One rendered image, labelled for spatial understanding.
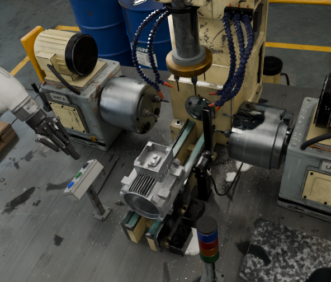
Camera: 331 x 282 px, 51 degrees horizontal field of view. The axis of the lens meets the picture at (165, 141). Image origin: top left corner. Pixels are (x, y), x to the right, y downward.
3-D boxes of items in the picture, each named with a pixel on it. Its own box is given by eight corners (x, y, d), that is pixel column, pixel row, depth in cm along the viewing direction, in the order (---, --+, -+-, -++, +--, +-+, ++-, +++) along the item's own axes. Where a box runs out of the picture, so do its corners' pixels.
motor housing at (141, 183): (148, 173, 149) (140, 144, 136) (188, 186, 142) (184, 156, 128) (125, 211, 138) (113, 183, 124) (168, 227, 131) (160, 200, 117)
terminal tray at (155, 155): (151, 153, 137) (147, 141, 131) (175, 160, 133) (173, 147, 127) (136, 176, 130) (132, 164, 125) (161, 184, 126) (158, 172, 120)
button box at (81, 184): (95, 168, 144) (86, 160, 142) (104, 167, 139) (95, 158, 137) (71, 201, 135) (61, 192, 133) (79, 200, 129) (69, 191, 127)
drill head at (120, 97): (112, 98, 189) (99, 59, 171) (171, 112, 174) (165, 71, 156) (85, 129, 175) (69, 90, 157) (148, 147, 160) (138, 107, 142)
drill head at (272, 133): (228, 126, 163) (228, 84, 145) (320, 148, 147) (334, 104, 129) (208, 165, 149) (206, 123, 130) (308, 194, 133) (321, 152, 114)
